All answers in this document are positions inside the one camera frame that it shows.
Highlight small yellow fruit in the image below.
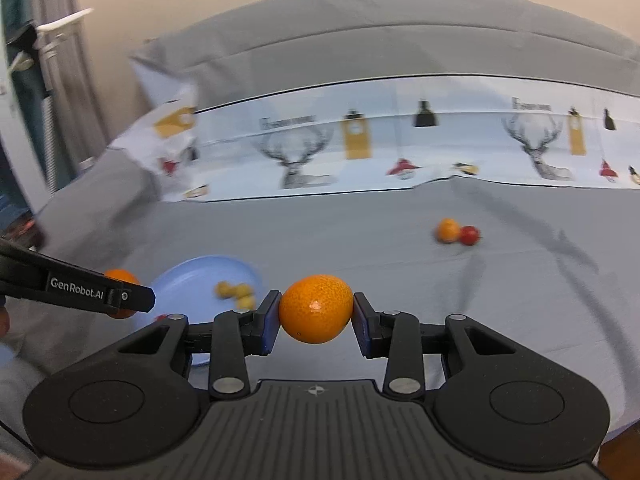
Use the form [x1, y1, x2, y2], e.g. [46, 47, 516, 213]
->
[233, 283, 254, 299]
[235, 295, 256, 311]

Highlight red small fruit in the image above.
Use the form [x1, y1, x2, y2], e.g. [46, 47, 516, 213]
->
[459, 226, 482, 246]

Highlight grey sofa cover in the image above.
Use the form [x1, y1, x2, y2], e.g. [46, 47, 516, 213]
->
[1, 0, 639, 479]

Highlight deer print white cloth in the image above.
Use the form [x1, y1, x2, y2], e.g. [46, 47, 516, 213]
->
[114, 70, 639, 202]

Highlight orange tangerine cluster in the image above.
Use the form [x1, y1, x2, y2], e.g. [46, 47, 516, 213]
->
[104, 269, 140, 320]

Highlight yellow speckled round fruit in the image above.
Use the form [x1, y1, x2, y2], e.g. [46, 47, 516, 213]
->
[214, 281, 235, 299]

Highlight light blue plate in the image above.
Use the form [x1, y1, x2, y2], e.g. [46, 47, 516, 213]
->
[134, 254, 266, 369]

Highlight pale orange striped fruit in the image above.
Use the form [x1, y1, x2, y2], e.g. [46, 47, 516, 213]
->
[435, 218, 461, 244]

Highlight white rack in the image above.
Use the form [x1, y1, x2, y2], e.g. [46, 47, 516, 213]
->
[6, 8, 94, 194]

